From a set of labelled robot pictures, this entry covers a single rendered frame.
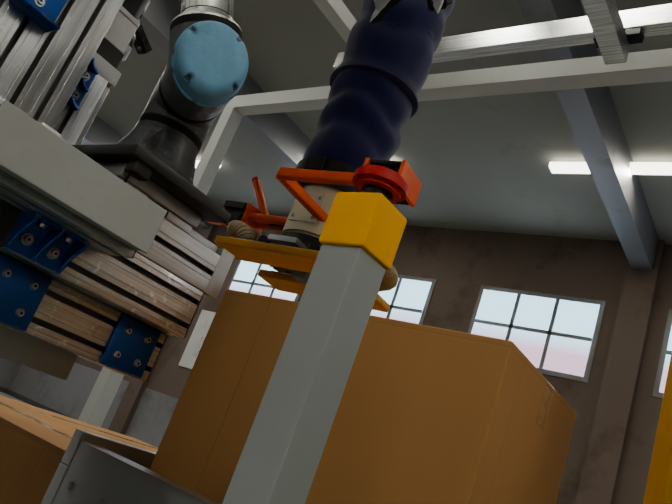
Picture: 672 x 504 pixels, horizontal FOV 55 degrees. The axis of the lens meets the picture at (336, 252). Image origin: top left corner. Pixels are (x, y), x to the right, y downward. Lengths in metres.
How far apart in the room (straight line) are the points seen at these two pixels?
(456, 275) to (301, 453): 7.40
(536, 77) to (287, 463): 3.52
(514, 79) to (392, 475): 3.32
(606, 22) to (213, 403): 2.67
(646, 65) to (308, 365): 3.32
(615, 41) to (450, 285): 5.04
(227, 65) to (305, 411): 0.58
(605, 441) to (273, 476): 6.26
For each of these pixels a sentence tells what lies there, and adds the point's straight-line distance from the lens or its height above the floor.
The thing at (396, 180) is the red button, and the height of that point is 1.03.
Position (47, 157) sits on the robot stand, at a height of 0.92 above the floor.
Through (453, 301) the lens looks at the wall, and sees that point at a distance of 7.93.
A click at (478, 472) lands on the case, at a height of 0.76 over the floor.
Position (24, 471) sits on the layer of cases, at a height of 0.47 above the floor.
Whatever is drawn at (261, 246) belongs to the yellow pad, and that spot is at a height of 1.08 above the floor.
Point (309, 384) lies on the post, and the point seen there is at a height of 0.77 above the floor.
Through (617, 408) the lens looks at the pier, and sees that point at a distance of 6.93.
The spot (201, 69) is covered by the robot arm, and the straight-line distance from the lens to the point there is 1.05.
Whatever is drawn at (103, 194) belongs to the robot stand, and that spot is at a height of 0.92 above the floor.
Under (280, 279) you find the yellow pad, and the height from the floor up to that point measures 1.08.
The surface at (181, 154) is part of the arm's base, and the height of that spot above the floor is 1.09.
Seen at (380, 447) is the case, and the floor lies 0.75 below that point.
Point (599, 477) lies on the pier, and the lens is 6.83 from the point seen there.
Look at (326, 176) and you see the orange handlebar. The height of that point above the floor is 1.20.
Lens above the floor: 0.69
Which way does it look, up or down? 18 degrees up
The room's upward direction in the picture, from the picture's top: 21 degrees clockwise
